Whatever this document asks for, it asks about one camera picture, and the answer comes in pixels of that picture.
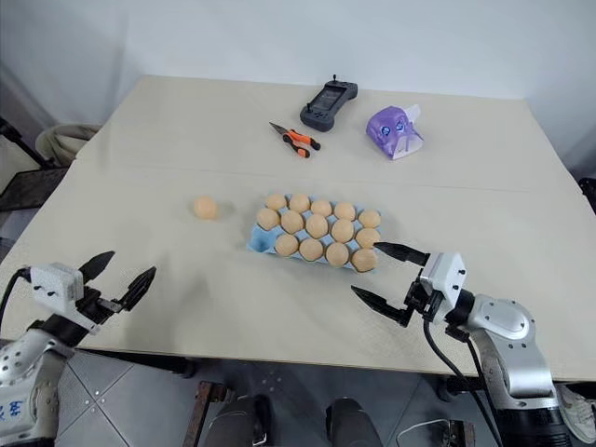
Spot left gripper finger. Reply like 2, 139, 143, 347
115, 265, 158, 313
77, 251, 116, 284

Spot white round bin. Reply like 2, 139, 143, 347
35, 123, 102, 166

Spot black table frame bar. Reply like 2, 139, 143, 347
78, 349, 197, 379

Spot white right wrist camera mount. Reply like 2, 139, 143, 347
416, 251, 467, 305

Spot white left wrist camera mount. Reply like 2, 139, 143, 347
29, 263, 86, 318

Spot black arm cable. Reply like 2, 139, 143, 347
458, 327, 495, 420
421, 315, 505, 447
0, 266, 34, 330

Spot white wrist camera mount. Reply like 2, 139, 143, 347
416, 251, 467, 305
29, 263, 86, 318

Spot orange and black pliers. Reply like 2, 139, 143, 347
268, 121, 322, 160

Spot black stand with base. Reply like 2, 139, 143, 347
0, 115, 71, 213

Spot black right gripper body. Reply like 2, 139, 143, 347
402, 278, 451, 324

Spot dark grey handheld remote controller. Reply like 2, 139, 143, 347
299, 74, 360, 133

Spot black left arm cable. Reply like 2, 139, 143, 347
0, 266, 34, 330

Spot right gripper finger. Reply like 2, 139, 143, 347
372, 240, 431, 268
349, 285, 412, 329

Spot white sneaker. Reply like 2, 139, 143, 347
555, 383, 596, 444

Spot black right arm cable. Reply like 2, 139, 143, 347
458, 327, 495, 420
421, 315, 505, 447

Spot blue egg carton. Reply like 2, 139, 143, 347
245, 192, 384, 275

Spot rusty metal bracket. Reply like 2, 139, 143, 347
188, 380, 235, 447

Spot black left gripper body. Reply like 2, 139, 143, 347
75, 281, 124, 328

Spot dark rounded shape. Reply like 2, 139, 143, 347
324, 397, 388, 447
206, 394, 274, 447

